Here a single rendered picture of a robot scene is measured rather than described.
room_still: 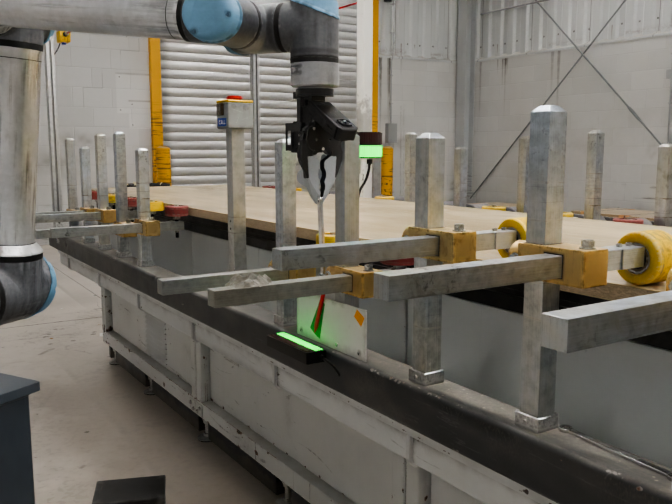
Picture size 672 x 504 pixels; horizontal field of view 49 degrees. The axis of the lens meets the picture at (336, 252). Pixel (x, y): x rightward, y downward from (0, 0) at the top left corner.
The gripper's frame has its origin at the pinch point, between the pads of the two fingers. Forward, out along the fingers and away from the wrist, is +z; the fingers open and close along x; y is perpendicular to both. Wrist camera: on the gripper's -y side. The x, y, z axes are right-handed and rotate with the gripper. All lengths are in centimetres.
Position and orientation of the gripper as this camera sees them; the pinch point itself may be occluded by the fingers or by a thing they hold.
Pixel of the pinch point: (320, 197)
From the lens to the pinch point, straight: 138.8
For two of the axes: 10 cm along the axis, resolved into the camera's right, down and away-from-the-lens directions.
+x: -8.4, 0.8, -5.4
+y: -5.5, -1.2, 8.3
